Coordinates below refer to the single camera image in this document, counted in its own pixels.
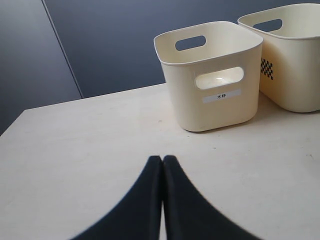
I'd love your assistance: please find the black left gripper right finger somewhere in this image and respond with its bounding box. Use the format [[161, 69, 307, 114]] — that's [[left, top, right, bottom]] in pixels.
[[163, 155, 253, 240]]

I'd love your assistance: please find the middle cream plastic bin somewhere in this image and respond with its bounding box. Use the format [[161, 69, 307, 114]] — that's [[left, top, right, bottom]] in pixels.
[[237, 3, 320, 113]]

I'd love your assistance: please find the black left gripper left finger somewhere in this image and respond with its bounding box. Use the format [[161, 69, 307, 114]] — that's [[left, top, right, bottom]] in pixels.
[[73, 155, 163, 240]]

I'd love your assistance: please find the cream plastic bin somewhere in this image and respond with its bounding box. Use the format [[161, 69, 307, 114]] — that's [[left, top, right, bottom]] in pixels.
[[237, 3, 320, 113], [153, 21, 263, 132]]

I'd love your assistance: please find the left cream plastic bin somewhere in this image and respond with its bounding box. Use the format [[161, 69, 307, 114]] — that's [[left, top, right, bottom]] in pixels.
[[153, 21, 263, 132]]

